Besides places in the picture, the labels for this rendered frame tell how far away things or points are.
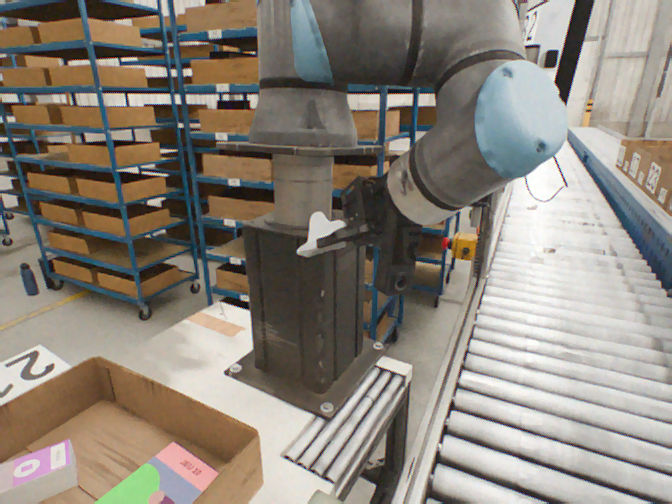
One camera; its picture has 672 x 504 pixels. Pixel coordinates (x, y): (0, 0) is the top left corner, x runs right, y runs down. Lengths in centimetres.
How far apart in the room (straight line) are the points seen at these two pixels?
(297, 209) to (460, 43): 39
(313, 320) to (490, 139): 47
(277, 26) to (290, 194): 25
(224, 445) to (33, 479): 25
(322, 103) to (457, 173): 33
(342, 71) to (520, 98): 17
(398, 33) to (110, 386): 74
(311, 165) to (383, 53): 31
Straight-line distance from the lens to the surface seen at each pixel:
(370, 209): 53
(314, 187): 70
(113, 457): 79
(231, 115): 193
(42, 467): 77
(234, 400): 84
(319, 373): 78
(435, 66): 45
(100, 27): 256
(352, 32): 42
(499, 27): 45
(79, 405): 90
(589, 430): 88
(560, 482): 77
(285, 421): 78
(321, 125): 66
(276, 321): 78
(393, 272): 51
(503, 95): 37
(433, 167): 41
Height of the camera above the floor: 129
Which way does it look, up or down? 21 degrees down
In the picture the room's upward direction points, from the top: straight up
